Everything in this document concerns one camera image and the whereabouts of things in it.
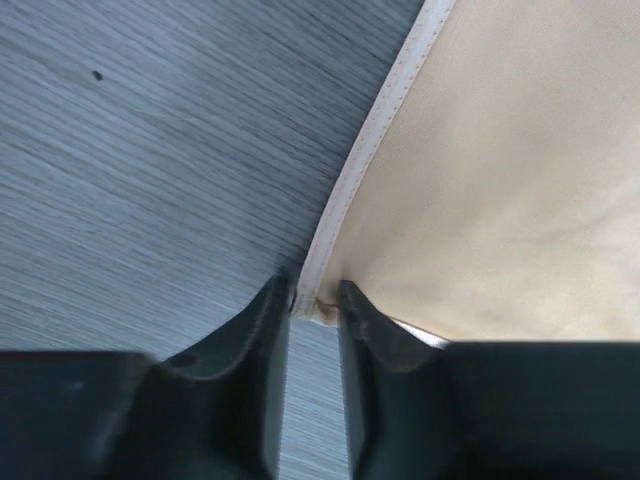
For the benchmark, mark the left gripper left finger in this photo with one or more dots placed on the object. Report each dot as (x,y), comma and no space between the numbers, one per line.
(212,411)

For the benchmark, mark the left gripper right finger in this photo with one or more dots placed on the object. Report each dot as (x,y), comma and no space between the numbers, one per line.
(484,410)

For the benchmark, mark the peach cloth napkin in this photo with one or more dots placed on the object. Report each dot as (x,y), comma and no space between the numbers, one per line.
(493,189)

